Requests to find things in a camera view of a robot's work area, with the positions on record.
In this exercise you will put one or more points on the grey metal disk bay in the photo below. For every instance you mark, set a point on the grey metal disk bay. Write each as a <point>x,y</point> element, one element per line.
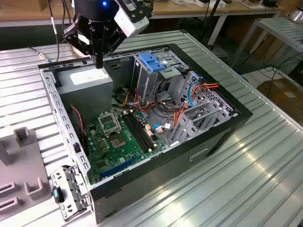
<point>187,128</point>

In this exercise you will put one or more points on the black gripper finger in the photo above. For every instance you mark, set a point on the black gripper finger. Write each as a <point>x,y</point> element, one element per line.
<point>101,47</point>
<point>94,47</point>

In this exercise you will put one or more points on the large brown cardboard box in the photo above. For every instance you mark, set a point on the large brown cardboard box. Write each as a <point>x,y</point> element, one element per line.
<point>284,94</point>

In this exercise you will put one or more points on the grey power supply unit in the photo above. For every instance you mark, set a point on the grey power supply unit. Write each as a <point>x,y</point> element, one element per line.
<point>87,99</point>

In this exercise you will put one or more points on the metal slot retainer bracket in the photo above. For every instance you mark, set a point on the metal slot retainer bracket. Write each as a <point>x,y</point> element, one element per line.
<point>59,177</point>

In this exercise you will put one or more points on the black RAM slot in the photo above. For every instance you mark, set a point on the black RAM slot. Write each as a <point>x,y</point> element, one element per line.
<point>137,132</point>
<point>140,132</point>
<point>134,132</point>
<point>143,132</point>

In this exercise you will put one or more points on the black latch blue stripe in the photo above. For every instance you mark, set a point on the black latch blue stripe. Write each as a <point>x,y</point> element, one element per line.
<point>58,195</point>

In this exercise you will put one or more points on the blue expansion slot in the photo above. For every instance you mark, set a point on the blue expansion slot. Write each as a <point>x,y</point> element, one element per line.
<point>118,167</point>

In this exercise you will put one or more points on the black open PC case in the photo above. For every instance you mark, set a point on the black open PC case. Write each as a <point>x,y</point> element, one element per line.
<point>165,170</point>

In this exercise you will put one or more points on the square chipset heat sink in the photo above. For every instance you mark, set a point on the square chipset heat sink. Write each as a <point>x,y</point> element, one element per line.
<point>117,142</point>

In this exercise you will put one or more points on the CPU socket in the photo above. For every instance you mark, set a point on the CPU socket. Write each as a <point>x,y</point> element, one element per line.
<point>109,123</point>

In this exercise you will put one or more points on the grey optical drive cage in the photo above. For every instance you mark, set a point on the grey optical drive cage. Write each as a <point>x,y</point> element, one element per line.
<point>144,80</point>

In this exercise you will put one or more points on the grey parts rack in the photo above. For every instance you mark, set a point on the grey parts rack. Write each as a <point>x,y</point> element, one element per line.
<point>23,165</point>

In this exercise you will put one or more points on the blue plastic drive latch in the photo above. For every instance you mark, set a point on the blue plastic drive latch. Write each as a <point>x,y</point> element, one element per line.
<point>149,60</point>

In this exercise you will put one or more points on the metal slat side table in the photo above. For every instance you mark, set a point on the metal slat side table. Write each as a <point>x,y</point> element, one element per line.
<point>279,28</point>

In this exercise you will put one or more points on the green motherboard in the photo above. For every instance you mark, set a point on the green motherboard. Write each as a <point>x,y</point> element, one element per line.
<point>123,157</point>

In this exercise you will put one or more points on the wooden desk white frame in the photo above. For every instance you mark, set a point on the wooden desk white frame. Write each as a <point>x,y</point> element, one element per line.
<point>170,9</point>

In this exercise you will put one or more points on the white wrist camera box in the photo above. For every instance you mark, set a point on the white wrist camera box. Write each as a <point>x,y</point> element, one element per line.
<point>130,23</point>

